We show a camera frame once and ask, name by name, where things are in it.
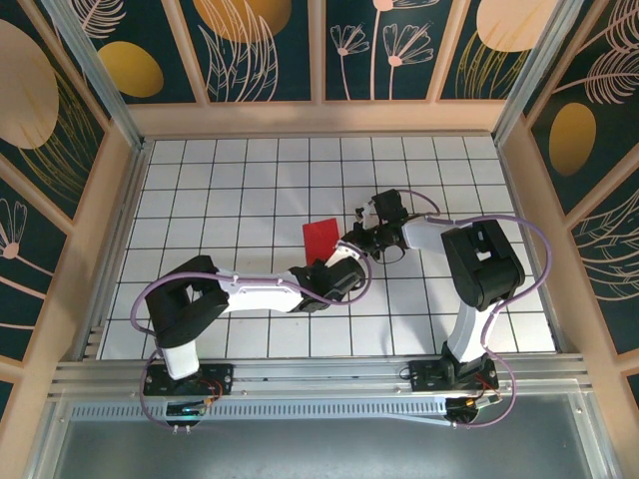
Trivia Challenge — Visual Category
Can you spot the red cloth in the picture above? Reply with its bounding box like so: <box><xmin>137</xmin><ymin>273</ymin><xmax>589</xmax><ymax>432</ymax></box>
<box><xmin>302</xmin><ymin>217</ymin><xmax>345</xmax><ymax>266</ymax></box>

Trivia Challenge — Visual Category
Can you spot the grey metal sheet panel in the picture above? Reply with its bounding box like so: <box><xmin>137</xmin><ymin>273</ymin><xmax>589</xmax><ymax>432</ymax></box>
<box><xmin>29</xmin><ymin>398</ymin><xmax>615</xmax><ymax>479</ymax></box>

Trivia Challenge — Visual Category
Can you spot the small controller circuit board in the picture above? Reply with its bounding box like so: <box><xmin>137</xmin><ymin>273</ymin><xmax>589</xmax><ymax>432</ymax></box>
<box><xmin>164</xmin><ymin>398</ymin><xmax>214</xmax><ymax>419</ymax></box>
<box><xmin>445</xmin><ymin>393</ymin><xmax>503</xmax><ymax>424</ymax></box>

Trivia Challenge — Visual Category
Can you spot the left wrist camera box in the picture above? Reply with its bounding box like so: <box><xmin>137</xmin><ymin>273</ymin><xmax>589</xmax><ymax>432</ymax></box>
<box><xmin>323</xmin><ymin>239</ymin><xmax>361</xmax><ymax>268</ymax></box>

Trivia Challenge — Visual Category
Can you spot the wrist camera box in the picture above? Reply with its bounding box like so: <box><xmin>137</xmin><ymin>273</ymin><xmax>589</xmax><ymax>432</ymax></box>
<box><xmin>353</xmin><ymin>198</ymin><xmax>381</xmax><ymax>230</ymax></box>
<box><xmin>323</xmin><ymin>239</ymin><xmax>361</xmax><ymax>268</ymax></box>

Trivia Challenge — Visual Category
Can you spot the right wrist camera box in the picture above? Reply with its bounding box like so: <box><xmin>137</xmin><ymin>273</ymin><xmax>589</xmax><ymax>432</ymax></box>
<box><xmin>353</xmin><ymin>198</ymin><xmax>381</xmax><ymax>230</ymax></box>

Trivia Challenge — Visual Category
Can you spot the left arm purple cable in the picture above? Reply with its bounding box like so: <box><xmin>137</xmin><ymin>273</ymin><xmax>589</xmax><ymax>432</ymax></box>
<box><xmin>130</xmin><ymin>251</ymin><xmax>374</xmax><ymax>433</ymax></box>

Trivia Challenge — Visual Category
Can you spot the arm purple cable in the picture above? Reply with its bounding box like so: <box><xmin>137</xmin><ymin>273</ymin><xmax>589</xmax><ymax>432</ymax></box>
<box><xmin>130</xmin><ymin>251</ymin><xmax>374</xmax><ymax>433</ymax></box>
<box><xmin>398</xmin><ymin>189</ymin><xmax>554</xmax><ymax>431</ymax></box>

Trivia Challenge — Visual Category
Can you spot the aluminium mounting rail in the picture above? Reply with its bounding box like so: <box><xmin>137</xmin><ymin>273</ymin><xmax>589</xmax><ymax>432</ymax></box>
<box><xmin>49</xmin><ymin>352</ymin><xmax>590</xmax><ymax>400</ymax></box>

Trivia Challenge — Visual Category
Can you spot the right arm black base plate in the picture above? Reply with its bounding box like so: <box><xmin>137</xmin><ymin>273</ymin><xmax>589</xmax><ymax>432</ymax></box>
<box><xmin>407</xmin><ymin>358</ymin><xmax>500</xmax><ymax>393</ymax></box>

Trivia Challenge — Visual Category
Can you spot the perforated metal cable tray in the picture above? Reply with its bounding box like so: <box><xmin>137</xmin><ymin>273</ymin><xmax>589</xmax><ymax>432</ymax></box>
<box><xmin>69</xmin><ymin>396</ymin><xmax>450</xmax><ymax>421</ymax></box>

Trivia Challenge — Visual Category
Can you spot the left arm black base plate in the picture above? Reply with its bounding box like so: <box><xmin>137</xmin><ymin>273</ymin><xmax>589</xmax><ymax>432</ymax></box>
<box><xmin>143</xmin><ymin>362</ymin><xmax>236</xmax><ymax>398</ymax></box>

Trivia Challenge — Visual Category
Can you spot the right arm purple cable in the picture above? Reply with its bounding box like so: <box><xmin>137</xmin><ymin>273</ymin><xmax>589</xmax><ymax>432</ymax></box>
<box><xmin>398</xmin><ymin>189</ymin><xmax>554</xmax><ymax>431</ymax></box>

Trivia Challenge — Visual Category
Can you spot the aluminium frame post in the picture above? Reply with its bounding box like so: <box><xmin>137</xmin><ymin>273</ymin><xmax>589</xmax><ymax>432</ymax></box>
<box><xmin>39</xmin><ymin>0</ymin><xmax>147</xmax><ymax>154</ymax></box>
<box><xmin>491</xmin><ymin>0</ymin><xmax>600</xmax><ymax>146</ymax></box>

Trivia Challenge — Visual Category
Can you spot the aluminium side rail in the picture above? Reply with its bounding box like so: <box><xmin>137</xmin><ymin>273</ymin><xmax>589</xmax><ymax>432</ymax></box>
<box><xmin>79</xmin><ymin>142</ymin><xmax>154</xmax><ymax>361</ymax></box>

